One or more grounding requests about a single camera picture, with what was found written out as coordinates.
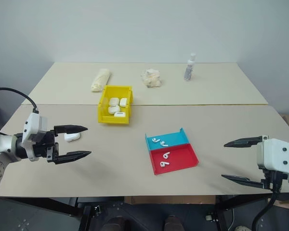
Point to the red plastic tray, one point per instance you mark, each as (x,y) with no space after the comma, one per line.
(180,156)

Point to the blue plastic tray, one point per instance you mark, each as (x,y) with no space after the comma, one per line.
(173,137)

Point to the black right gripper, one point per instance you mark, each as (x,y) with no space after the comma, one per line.
(274,179)

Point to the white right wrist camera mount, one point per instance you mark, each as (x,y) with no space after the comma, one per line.
(277,154)

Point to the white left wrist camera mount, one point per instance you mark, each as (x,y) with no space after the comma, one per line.
(33,124)

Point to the dark brown rounded shape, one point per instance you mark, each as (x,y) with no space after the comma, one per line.
(113,224)
(173,223)

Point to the white spray bottle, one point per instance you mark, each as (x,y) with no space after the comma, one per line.
(189,71)

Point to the yellow plastic bin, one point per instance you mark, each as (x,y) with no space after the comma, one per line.
(103,111)

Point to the black table frame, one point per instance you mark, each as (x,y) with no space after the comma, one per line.
(86,214)

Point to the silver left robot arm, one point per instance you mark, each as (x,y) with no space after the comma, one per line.
(1,145)

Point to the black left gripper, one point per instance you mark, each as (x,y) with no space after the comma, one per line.
(42,146)

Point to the cream wrapped roll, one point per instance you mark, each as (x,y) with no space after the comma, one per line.
(100,80)

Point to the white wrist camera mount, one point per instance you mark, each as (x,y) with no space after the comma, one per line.
(33,124)
(277,154)

